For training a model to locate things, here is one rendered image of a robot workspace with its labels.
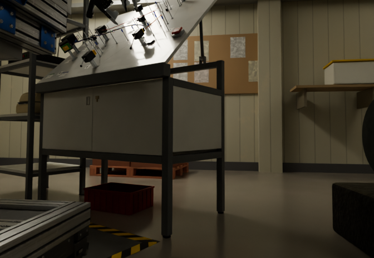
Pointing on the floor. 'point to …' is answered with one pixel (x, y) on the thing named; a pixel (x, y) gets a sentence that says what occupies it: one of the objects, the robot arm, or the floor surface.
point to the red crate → (119, 197)
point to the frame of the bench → (166, 194)
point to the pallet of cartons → (131, 168)
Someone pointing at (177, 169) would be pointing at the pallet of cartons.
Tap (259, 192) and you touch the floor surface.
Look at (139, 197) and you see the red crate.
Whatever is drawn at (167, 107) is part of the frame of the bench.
